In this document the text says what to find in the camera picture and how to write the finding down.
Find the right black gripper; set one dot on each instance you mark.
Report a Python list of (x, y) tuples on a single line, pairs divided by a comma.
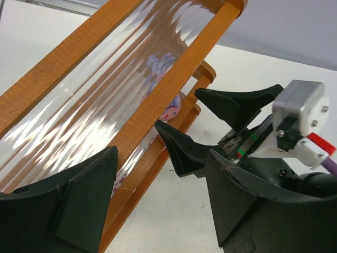
[(237, 109)]

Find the purple bunny pink ring toy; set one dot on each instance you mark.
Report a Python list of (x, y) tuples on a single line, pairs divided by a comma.
[(159, 67)]

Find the orange tiered display shelf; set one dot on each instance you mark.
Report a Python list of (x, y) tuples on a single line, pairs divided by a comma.
[(85, 95)]

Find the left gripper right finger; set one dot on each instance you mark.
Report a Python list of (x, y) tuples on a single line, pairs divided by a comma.
[(253, 215)]

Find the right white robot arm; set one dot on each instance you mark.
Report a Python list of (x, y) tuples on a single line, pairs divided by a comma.
[(287, 173)]

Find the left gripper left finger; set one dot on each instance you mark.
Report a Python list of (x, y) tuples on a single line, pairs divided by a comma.
[(65, 212)]

